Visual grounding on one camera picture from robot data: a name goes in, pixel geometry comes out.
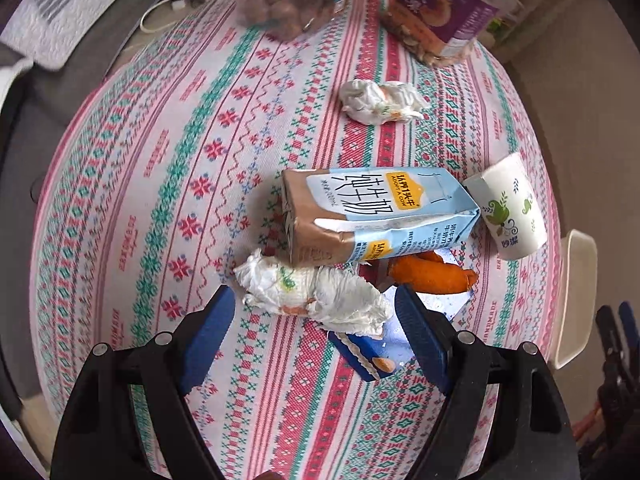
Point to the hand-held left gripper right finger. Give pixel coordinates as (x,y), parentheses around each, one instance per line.
(425,337)

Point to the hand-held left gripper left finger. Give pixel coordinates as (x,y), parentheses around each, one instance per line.
(210,337)

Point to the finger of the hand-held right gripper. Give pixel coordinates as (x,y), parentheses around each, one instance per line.
(627,325)
(607,345)

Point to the cream plastic trash bin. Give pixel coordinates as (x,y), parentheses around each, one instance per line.
(577,285)

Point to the white tissue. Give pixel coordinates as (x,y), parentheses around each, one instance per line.
(372,102)
(325,295)

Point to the blue snack wrapper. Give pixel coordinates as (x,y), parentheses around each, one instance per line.
(370,357)

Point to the blue brown milk carton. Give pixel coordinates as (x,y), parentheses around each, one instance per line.
(380,200)

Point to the white paper cup green print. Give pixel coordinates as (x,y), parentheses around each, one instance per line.
(510,210)

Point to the patterned pink green tablecloth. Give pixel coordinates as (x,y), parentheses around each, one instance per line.
(175,160)

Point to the grey sofa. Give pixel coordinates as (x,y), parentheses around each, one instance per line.
(30,120)

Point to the clear jar purple label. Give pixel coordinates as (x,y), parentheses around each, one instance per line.
(440,7)

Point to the clear bag of nuts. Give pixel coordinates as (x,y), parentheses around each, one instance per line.
(285,7)

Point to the striped grey armrest cover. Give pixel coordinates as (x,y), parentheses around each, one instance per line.
(75,10)

